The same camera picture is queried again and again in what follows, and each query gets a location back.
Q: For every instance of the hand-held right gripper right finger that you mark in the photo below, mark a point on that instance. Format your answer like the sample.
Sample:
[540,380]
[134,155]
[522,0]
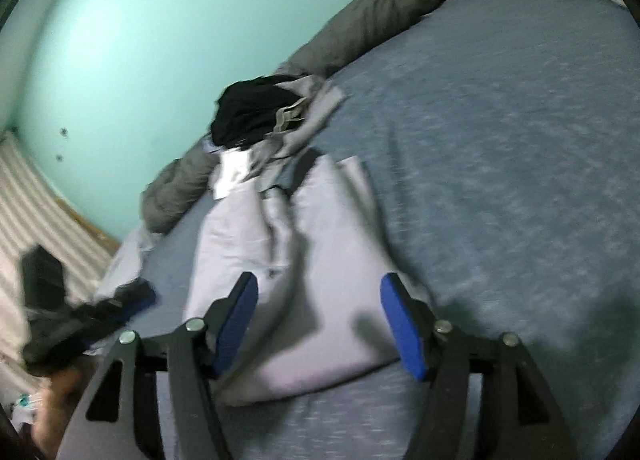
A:
[405,330]

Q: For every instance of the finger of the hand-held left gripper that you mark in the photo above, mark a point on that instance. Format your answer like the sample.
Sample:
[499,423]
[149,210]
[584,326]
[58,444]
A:
[135,299]

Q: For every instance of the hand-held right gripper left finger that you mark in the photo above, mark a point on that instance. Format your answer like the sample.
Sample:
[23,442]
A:
[235,325]

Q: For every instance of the light grey jacket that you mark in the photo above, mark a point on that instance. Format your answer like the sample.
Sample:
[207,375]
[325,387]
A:
[330,250]

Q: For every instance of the person's left hand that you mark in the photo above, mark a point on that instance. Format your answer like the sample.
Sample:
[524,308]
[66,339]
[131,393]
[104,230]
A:
[62,400]

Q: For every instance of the light grey sheet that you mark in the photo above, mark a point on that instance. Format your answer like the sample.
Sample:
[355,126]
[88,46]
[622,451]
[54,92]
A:
[130,255]

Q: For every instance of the wooden pole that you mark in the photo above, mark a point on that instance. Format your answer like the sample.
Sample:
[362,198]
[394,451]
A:
[92,222]

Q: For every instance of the beige striped curtain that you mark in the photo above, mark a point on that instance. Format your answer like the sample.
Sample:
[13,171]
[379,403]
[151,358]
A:
[30,210]

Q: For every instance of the bed with blue sheet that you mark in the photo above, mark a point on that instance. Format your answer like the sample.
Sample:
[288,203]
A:
[525,165]

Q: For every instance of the black garment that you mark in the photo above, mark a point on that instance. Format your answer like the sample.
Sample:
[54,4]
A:
[245,110]

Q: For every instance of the grey garment with white loop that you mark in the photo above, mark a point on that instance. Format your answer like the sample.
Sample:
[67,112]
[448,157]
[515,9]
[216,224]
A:
[310,115]

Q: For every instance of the dark grey duvet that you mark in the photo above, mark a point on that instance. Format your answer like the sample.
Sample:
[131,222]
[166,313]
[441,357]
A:
[370,20]

